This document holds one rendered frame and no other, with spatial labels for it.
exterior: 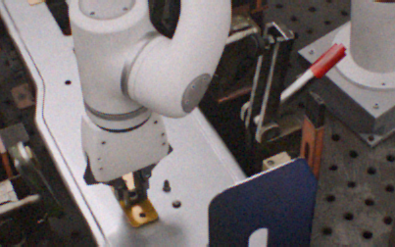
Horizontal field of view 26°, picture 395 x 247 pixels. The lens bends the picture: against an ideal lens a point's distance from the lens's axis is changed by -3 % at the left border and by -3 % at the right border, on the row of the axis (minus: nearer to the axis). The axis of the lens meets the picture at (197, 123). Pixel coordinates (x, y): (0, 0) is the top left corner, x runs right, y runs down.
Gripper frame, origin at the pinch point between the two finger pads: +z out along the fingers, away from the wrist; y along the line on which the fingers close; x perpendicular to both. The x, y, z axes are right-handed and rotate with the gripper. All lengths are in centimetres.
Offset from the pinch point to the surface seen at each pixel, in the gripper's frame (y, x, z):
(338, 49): -30.2, 0.6, -11.4
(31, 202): 12.8, -3.1, -0.7
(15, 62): 1, -64, 33
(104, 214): 4.3, 0.1, 3.3
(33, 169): 11.3, -3.8, -5.9
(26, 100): 2, -53, 33
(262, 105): -19.2, -0.1, -5.6
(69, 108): 1.5, -19.8, 3.4
